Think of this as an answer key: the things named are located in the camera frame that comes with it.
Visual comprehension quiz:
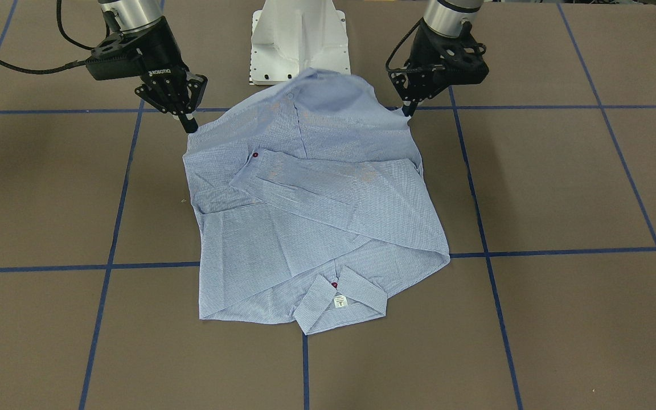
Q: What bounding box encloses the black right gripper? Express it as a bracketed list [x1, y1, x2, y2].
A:
[118, 17, 207, 133]

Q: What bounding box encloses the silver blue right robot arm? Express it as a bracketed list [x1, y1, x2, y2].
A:
[88, 1, 208, 133]

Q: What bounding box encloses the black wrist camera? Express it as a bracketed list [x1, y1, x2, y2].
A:
[441, 34, 489, 86]
[85, 32, 146, 81]

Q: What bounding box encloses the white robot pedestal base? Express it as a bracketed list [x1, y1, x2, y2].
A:
[249, 1, 351, 86]

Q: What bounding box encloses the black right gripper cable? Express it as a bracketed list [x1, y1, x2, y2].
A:
[0, 0, 112, 75]

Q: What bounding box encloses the light blue striped shirt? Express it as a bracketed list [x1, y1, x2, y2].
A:
[183, 68, 450, 335]

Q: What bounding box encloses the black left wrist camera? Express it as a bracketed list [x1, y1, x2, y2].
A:
[441, 34, 489, 86]

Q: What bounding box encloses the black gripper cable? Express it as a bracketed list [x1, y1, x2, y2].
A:
[386, 18, 423, 86]
[0, 0, 112, 75]

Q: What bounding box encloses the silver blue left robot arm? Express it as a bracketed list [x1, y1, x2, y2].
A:
[385, 1, 489, 117]

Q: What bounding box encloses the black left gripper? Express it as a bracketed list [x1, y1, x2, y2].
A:
[391, 26, 452, 118]

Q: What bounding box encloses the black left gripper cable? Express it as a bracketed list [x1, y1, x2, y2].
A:
[386, 18, 423, 86]

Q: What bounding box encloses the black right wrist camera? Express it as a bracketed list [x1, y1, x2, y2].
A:
[85, 32, 146, 81]

